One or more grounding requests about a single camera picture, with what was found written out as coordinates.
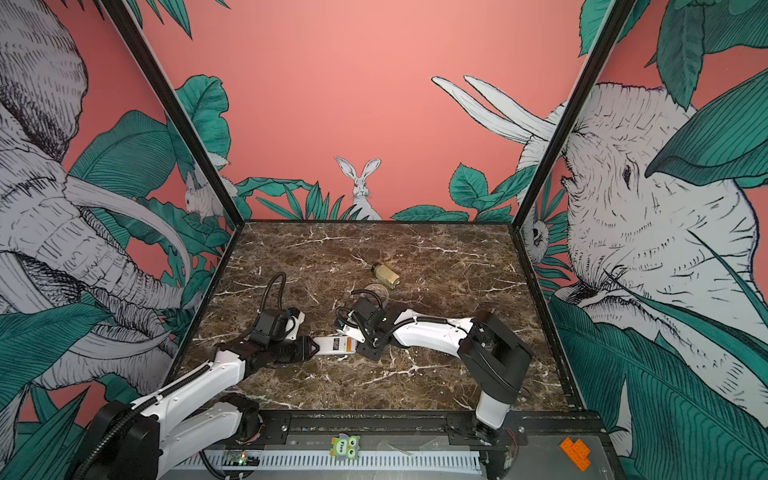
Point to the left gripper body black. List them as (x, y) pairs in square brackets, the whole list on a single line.
[(285, 350)]

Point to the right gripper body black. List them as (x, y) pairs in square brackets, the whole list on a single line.
[(370, 348)]

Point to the white red remote control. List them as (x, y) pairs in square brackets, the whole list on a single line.
[(338, 345)]

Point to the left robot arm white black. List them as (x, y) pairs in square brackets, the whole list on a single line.
[(154, 433)]

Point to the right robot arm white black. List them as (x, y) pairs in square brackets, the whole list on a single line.
[(495, 357)]

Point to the white tape roll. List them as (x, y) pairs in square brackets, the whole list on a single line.
[(380, 290)]

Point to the spice jar black lid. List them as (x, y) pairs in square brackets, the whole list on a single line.
[(385, 275)]

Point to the small circuit board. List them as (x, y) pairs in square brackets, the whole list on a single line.
[(241, 459)]

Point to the orange plastic blocks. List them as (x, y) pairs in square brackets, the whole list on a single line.
[(578, 452)]

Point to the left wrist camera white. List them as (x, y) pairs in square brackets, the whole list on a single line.
[(295, 318)]

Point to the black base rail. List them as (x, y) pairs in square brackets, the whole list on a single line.
[(460, 427)]

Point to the white slotted cable duct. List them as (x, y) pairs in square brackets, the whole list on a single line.
[(465, 462)]

